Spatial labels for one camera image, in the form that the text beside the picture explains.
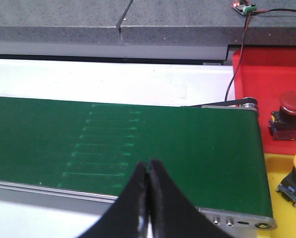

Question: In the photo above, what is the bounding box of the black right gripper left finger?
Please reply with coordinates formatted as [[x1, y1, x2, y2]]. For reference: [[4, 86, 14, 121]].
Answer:
[[80, 162, 148, 238]]

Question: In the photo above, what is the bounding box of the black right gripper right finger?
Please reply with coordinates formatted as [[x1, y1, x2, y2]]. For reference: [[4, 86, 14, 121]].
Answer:
[[149, 159, 231, 238]]

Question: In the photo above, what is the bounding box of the red mushroom push button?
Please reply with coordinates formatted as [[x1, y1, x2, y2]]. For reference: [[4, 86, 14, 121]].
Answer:
[[268, 91, 296, 140]]

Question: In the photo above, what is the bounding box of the green conveyor belt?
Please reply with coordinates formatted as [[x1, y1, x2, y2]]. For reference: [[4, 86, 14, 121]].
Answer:
[[0, 97, 273, 217]]

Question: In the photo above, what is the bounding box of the yellow plastic tray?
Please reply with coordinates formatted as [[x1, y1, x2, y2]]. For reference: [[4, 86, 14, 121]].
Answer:
[[256, 152, 296, 238]]

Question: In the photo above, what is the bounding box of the white conveyor side panel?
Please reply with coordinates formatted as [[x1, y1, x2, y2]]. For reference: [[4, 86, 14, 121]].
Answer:
[[0, 59, 234, 106]]

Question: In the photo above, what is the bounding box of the red plastic bin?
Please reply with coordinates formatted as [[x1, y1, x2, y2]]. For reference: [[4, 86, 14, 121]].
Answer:
[[232, 47, 296, 155]]

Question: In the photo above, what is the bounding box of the white cabinet panel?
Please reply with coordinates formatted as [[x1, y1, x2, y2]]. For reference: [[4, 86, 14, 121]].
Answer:
[[0, 42, 227, 60]]

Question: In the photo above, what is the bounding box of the small green circuit board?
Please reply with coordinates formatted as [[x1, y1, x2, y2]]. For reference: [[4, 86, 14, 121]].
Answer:
[[231, 0, 257, 16]]

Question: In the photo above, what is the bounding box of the grey stone countertop left slab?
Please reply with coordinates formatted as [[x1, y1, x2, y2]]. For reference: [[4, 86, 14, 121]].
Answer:
[[0, 0, 132, 45]]

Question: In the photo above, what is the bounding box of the aluminium conveyor frame rail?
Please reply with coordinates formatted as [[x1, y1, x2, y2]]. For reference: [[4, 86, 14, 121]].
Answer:
[[0, 181, 277, 231]]

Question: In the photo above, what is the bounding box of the red brown wire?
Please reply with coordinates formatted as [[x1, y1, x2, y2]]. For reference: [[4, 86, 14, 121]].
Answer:
[[224, 8, 296, 102]]

